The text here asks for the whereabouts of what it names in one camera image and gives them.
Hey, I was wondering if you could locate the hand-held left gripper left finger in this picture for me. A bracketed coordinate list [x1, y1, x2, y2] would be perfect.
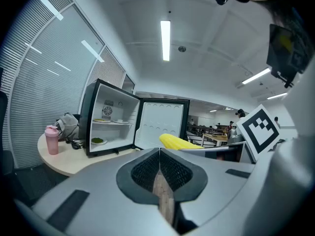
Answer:
[14, 147, 179, 236]

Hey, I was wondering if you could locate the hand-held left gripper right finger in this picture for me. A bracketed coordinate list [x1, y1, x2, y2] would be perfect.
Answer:
[160, 147, 255, 231]

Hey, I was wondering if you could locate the yellow corn cob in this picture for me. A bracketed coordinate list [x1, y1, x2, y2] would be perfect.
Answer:
[159, 133, 205, 150]

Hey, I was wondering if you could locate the black metal railing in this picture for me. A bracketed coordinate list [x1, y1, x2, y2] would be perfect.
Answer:
[186, 123, 222, 148]

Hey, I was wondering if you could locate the black power cable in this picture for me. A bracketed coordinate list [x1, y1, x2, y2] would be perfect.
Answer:
[64, 137, 86, 150]

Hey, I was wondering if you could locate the pink shaker bottle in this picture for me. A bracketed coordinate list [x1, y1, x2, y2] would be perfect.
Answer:
[44, 125, 60, 155]

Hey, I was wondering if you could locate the grey jacket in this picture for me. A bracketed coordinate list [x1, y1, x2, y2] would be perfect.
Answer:
[53, 112, 81, 141]

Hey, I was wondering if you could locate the black mini fridge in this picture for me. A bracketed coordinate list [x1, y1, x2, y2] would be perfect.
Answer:
[79, 79, 190, 157]

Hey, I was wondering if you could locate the wooden background table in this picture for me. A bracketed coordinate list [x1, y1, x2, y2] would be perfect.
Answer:
[201, 132, 229, 148]

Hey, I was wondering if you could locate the black panel device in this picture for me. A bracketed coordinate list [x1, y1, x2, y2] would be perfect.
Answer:
[266, 23, 310, 89]

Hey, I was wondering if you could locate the white plate under green beans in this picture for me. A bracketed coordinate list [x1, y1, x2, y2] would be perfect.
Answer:
[91, 137, 108, 146]

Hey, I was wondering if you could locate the long ceiling light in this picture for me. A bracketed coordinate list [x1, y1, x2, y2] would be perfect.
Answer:
[267, 92, 288, 100]
[160, 20, 171, 62]
[241, 67, 272, 85]

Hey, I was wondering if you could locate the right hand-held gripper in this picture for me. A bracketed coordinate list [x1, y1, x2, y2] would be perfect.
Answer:
[179, 104, 281, 162]

